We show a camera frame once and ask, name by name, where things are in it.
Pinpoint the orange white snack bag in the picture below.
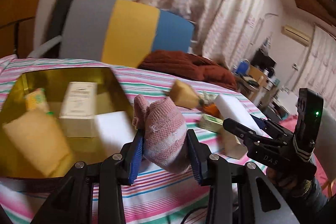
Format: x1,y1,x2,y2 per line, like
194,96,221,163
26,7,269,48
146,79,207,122
199,91,221,118

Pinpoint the striped tablecloth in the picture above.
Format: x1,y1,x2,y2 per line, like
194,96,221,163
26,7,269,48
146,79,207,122
0,54,279,224

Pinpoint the wooden wardrobe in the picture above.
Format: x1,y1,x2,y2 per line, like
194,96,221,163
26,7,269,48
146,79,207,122
0,0,60,59

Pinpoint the pink knitted sock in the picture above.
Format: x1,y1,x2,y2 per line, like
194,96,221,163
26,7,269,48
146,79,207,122
133,94,190,174

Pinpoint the wooden side desk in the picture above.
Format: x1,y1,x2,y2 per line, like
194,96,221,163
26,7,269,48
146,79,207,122
235,65,280,102

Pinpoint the beige printed ointment box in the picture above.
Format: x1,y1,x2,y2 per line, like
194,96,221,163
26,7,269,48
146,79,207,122
59,82,97,138

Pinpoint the cracker snack packet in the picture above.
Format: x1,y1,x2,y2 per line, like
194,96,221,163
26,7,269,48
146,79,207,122
25,88,50,113

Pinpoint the yellow sponge block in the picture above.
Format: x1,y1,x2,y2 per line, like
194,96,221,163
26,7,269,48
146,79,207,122
2,109,73,178

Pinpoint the green gold small tin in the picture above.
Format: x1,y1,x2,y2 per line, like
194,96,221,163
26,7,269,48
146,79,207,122
198,114,223,133

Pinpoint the blue folding chair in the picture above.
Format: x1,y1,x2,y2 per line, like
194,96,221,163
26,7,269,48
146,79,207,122
235,59,249,75

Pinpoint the wall air conditioner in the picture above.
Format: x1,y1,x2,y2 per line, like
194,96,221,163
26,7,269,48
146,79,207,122
281,25,311,47

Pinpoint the white foam block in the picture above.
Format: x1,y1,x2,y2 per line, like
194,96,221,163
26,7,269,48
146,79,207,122
94,111,135,157
214,94,263,135

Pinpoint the dark red quilted jacket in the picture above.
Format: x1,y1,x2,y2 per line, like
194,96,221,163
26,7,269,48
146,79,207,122
138,50,237,91

